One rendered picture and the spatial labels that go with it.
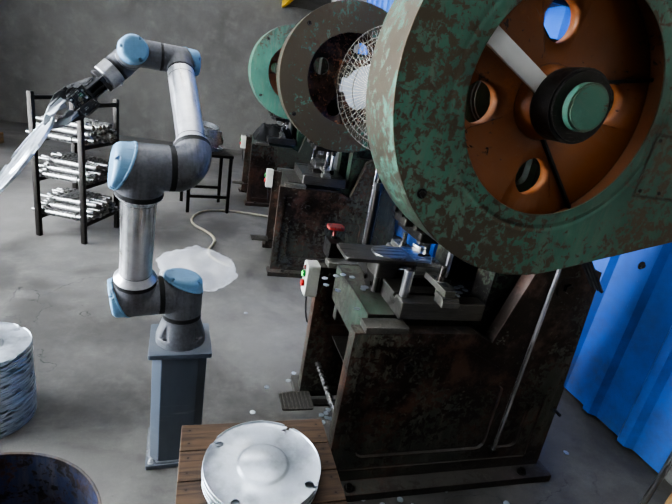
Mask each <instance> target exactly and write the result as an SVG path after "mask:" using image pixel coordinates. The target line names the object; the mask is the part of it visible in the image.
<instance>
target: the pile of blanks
mask: <svg viewBox="0 0 672 504"><path fill-rule="evenodd" d="M10 360H11V361H9V362H6V363H4V364H1V365H0V438H3V437H5V436H7V435H10V434H11V433H13V432H15V431H17V430H18V429H20V428H21V427H23V426H24V425H25V424H26V423H27V422H28V421H29V420H30V419H31V418H32V417H33V415H34V414H35V413H34V412H36V409H37V395H36V394H37V393H36V376H35V368H34V356H33V340H32V342H31V345H30V346H29V348H28V349H27V350H26V351H25V352H24V353H22V354H21V355H20V356H18V357H16V358H15V359H10ZM33 413H34V414H33Z"/></svg>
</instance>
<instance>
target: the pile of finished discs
mask: <svg viewBox="0 0 672 504"><path fill-rule="evenodd" d="M284 425H285V424H281V423H277V422H272V421H251V422H245V423H241V424H238V425H235V426H233V427H231V428H229V429H227V430H225V431H224V432H222V433H221V434H220V435H218V436H217V439H216V440H215V441H214V443H212V444H210V445H209V447H208V449H207V451H206V453H205V455H204V459H203V463H202V471H201V478H202V481H201V486H202V491H203V494H204V496H205V499H206V500H207V502H208V504H311V502H312V501H313V499H314V497H315V495H316V492H317V489H318V485H319V479H320V475H321V462H320V458H319V455H318V452H317V450H316V448H315V447H314V445H313V444H312V443H311V441H310V440H309V439H308V438H307V437H306V436H305V435H303V434H302V433H301V432H299V431H298V430H296V429H294V428H293V429H291V428H290V429H289V430H286V429H287V427H286V426H284Z"/></svg>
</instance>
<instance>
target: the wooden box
mask: <svg viewBox="0 0 672 504"><path fill-rule="evenodd" d="M272 422H277V423H281V424H285V425H284V426H286V427H287V429H286V430H289V429H290V428H291V429H293V428H294V429H296V430H298V431H299V432H301V433H302V434H303V435H305V436H306V437H307V438H308V439H309V440H310V441H311V443H312V444H313V445H314V447H315V448H316V450H317V452H318V455H319V458H320V462H321V475H320V479H319V485H318V489H317V492H316V495H315V497H314V499H313V501H312V502H311V504H347V501H346V497H345V494H344V491H343V488H342V484H341V481H340V478H339V475H338V471H337V470H336V469H337V468H336V465H335V462H334V459H333V455H332V452H331V449H330V446H329V443H328V439H327V436H326V433H325V429H324V426H323V423H322V420H321V419H306V420H285V421H272ZM238 424H241V423H223V424H203V425H182V427H181V439H180V451H179V463H178V475H177V487H176V499H175V504H208V502H207V500H206V499H205V496H204V494H203V491H202V486H201V481H202V478H201V471H202V463H203V459H204V455H205V453H206V451H207V449H208V447H209V445H210V444H212V443H214V441H215V440H216V439H217V436H218V435H220V434H221V433H222V432H224V431H225V430H227V429H229V428H231V427H233V426H235V425H238Z"/></svg>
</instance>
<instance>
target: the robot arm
mask: <svg viewBox="0 0 672 504"><path fill-rule="evenodd" d="M140 67H141V68H147V69H154V70H159V71H165V72H167V74H168V82H169V89H170V97H171V105H172V112H173V120H174V127H175V135H176V140H175V141H174V143H173V145H164V144H152V143H141V142H136V141H132V142H125V141H119V142H116V143H115V144H114V145H113V147H112V150H111V154H110V159H109V166H108V187H109V189H112V190H114V194H115V196H116V197H117V198H118V199H119V200H120V201H121V207H120V252H119V269H117V270H116V271H115V273H114V275H113V278H109V279H108V280H107V287H108V295H109V302H110V307H111V312H112V315H113V316H114V317H117V318H121V317H126V318H130V317H135V316H146V315H157V314H162V319H161V321H160V324H159V326H158V328H157V331H156V337H155V340H156V343H157V345H158V346H160V347H161V348H163V349H166V350H169V351H175V352H183V351H189V350H193V349H195V348H198V347H199V346H201V345H202V344H203V343H204V341H205V329H204V326H203V323H202V320H201V308H202V294H203V280H202V277H201V276H200V275H199V274H198V273H196V272H194V271H192V270H188V269H184V268H170V269H167V270H165V272H164V273H163V276H157V274H156V272H155V271H154V270H153V269H152V265H153V251H154V237H155V223H156V209H157V203H159V202H161V201H162V200H163V198H164V191H166V192H182V191H186V190H189V189H191V188H193V187H195V186H196V185H197V184H199V183H200V182H201V180H202V179H203V178H204V177H205V175H206V174H207V172H208V169H209V167H210V164H211V158H212V151H211V144H210V141H209V140H208V139H207V138H206V137H205V133H204V126H203V120H202V114H201V108H200V102H199V96H198V90H197V84H196V78H195V76H198V75H199V73H200V68H201V57H200V53H199V52H198V51H197V50H194V49H190V48H187V47H184V46H183V47H181V46H176V45H170V44H165V43H160V42H155V41H150V40H145V39H143V38H142V37H140V36H138V35H136V34H127V35H125V36H123V37H122V38H121V39H120V40H119V41H118V43H117V48H116V49H115V50H114V51H113V52H112V53H110V54H109V55H108V56H107V57H106V58H104V59H103V60H102V61H100V62H99V63H98V64H97V65H96V66H95V69H93V70H91V71H90V72H91V74H92V75H93V76H94V77H95V78H94V79H93V78H92V77H89V78H86V79H83V80H80V81H78V82H75V83H72V84H69V85H68V86H67V87H66V86H64V87H63V88H62V89H60V90H58V91H57V92H55V94H54V95H53V97H52V99H51V101H50V103H49V106H48V108H47V110H46V112H45V115H44V118H43V125H44V126H45V125H46V124H47V123H48V122H49V121H50V120H51V118H52V117H53V116H55V115H56V113H57V112H58V111H59V110H63V109H64V108H65V107H66V104H65V102H66V101H67V102H71V103H72V104H73V105H74V109H75V110H76V111H74V110H69V109H68V110H67V111H66V112H65V113H64V116H62V117H60V118H58V119H57V121H55V122H54V125H53V127H52V129H57V128H61V127H64V126H67V125H69V124H70V123H73V122H76V121H80V120H82V119H84V118H85V117H86V116H87V117H88V116H89V115H91V114H92V113H93V112H94V111H95V110H96V109H97V108H99V107H100V106H101V104H100V103H99V102H98V101H97V100H98V99H97V98H98V97H99V96H100V95H101V94H103V93H104V92H105V91H106V90H108V91H109V92H111V91H112V90H113V89H114V88H116V87H118V86H119V85H121V86H122V85H123V83H122V82H123V81H124V80H126V79H127V78H128V77H129V76H131V75H132V74H133V73H134V72H135V71H136V70H138V69H139V68H140ZM77 109H78V110H77ZM93 109H94V110H93ZM92 110H93V111H92ZM91 111H92V112H91ZM90 112H91V113H90Z"/></svg>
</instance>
